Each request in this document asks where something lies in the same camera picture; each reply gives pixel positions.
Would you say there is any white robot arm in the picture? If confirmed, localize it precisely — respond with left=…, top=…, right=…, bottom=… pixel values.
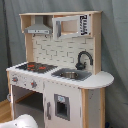
left=0, top=114, right=38, bottom=128

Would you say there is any wooden toy kitchen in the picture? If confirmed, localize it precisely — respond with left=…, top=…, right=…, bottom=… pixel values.
left=7, top=11, right=114, bottom=128

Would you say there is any grey toy sink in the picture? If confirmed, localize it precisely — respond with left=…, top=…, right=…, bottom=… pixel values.
left=52, top=68, right=92, bottom=81

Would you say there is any black toy faucet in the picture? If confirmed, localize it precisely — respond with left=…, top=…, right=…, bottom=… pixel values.
left=75, top=51, right=93, bottom=70

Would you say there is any black toy stovetop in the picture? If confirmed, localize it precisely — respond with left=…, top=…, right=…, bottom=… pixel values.
left=18, top=62, right=55, bottom=73

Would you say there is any right stove knob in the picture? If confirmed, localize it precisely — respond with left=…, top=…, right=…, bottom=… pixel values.
left=31, top=81, right=37, bottom=88

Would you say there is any stove knob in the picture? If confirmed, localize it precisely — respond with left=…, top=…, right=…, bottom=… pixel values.
left=31, top=81, right=37, bottom=88
left=12, top=77, right=18, bottom=82

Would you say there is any white cabinet door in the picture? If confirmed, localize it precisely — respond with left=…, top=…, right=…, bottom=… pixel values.
left=44, top=81, right=82, bottom=128

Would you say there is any grey range hood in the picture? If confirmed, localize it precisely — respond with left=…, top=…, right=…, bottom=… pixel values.
left=24, top=16, right=52, bottom=34

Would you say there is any left stove knob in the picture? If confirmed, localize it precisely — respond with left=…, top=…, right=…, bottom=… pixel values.
left=12, top=77, right=18, bottom=82

